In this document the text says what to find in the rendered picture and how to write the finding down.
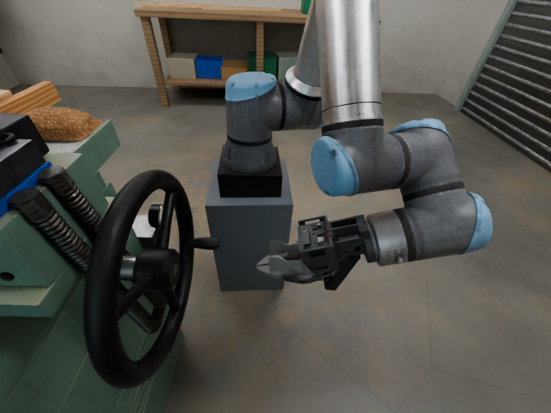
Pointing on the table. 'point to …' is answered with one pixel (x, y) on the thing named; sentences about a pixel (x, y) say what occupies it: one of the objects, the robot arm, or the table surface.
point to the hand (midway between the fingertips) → (264, 268)
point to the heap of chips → (63, 123)
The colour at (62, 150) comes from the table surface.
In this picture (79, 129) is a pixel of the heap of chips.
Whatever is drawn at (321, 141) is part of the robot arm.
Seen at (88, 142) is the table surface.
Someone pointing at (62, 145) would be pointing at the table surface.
